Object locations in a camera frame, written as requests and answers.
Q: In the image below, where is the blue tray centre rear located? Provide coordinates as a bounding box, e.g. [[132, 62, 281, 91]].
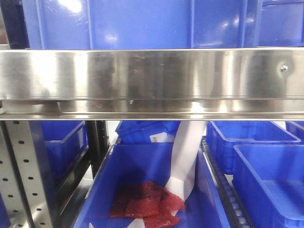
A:
[[115, 121, 181, 144]]

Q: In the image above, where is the blue tray with red bags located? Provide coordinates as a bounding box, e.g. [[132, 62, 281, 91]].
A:
[[74, 143, 230, 228]]

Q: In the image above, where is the blue tray right rear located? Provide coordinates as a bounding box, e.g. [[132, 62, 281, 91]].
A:
[[206, 121, 301, 174]]

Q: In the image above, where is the stainless steel shelf beam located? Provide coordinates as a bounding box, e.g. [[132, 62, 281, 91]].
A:
[[0, 47, 304, 120]]

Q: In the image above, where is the blue tray left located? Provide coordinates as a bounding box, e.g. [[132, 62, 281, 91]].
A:
[[41, 121, 88, 179]]

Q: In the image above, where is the blue tray right front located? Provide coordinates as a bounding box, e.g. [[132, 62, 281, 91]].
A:
[[233, 145, 304, 228]]

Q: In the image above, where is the white paper strip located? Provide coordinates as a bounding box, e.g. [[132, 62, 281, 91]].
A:
[[165, 121, 207, 200]]

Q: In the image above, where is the large blue crate upper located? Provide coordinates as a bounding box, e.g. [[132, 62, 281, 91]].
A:
[[22, 0, 262, 49]]

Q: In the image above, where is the roller track rail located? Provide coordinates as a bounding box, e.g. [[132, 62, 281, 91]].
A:
[[201, 136, 254, 228]]

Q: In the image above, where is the perforated steel shelf post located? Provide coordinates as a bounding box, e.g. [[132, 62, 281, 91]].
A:
[[0, 120, 61, 228]]

